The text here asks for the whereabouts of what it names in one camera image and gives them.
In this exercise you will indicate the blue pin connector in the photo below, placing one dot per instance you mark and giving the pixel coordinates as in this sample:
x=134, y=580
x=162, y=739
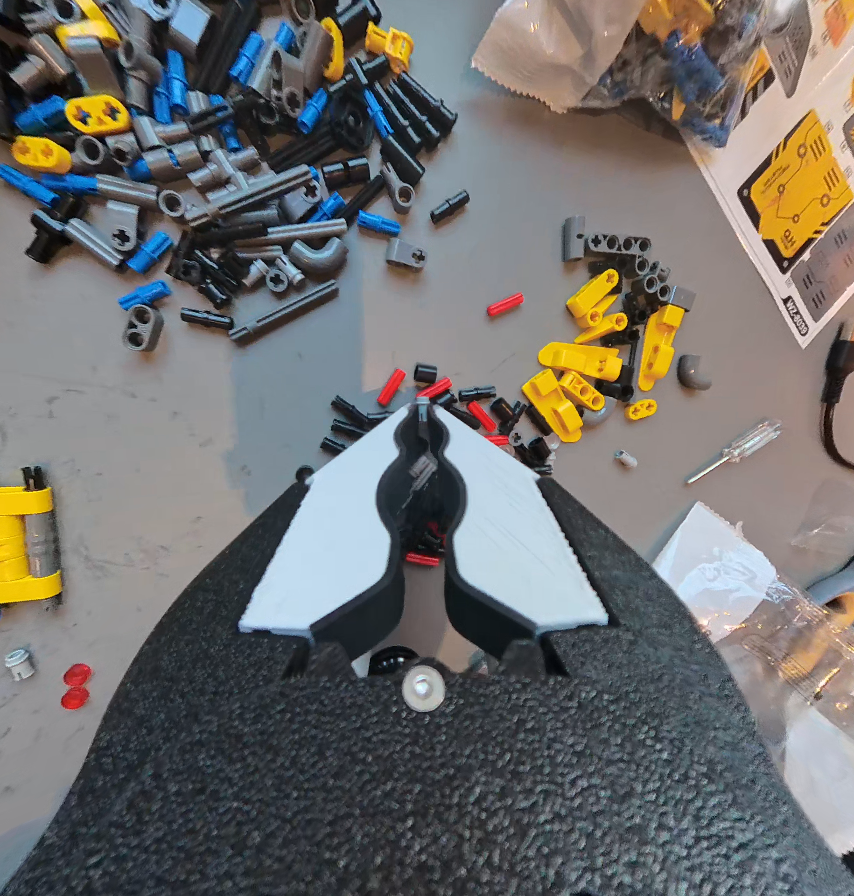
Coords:
x=143, y=294

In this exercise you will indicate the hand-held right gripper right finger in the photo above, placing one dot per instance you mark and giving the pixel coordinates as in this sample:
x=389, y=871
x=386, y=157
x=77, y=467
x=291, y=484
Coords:
x=525, y=553

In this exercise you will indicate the clear bag of yellow blue parts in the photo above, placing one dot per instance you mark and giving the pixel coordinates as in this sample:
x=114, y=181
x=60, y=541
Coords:
x=644, y=70

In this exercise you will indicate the grey two-hole connector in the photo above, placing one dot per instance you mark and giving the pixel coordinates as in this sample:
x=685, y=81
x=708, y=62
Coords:
x=143, y=327

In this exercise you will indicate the small grey black pin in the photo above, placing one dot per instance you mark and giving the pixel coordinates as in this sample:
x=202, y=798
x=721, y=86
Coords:
x=19, y=661
x=421, y=413

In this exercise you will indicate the small grey block connector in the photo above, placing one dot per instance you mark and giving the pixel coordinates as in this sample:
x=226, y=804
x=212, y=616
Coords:
x=682, y=297

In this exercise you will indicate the yellow long curved piece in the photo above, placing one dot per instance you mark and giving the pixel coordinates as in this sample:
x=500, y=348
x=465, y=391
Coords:
x=658, y=343

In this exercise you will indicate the single small black pin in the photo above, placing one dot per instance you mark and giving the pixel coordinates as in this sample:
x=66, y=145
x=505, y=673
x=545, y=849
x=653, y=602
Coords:
x=448, y=207

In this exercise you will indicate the pile of black red pins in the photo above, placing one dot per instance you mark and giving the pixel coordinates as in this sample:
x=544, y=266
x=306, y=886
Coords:
x=477, y=393

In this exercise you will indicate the grey curved pipe piece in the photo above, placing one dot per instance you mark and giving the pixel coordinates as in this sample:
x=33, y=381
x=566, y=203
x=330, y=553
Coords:
x=693, y=372
x=318, y=253

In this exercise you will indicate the pile of small connector pieces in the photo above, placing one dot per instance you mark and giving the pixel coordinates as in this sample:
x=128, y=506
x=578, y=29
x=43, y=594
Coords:
x=189, y=175

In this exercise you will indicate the small yellow two-hole link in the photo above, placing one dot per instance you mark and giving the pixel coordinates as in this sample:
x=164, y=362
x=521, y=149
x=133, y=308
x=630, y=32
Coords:
x=640, y=409

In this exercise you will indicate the small red round stud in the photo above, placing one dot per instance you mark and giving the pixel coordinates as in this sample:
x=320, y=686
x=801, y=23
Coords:
x=74, y=698
x=77, y=675

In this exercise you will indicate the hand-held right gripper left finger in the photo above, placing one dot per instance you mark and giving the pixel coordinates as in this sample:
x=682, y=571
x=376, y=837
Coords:
x=322, y=560

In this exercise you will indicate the yellow grey brick assembly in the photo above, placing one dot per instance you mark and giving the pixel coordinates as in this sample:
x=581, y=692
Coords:
x=7, y=532

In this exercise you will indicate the small pale bush piece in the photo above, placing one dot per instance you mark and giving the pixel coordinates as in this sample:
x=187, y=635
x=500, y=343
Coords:
x=625, y=458

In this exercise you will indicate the dark bent beam piece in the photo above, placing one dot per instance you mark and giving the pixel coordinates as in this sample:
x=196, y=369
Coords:
x=619, y=243

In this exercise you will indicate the grey desk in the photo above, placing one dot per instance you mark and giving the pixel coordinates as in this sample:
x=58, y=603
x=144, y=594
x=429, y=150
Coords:
x=189, y=420

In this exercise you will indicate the small clear screwdriver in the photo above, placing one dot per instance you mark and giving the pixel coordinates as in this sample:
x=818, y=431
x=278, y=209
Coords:
x=752, y=439

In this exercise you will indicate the single red pin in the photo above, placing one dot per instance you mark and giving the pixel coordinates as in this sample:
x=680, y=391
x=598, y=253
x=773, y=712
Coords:
x=505, y=304

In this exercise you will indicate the grey pin-hole connector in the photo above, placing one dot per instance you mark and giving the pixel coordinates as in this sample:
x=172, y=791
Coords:
x=406, y=253

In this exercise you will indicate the clear bag of black parts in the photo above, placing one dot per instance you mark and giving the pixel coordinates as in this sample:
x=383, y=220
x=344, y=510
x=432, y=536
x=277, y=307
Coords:
x=714, y=574

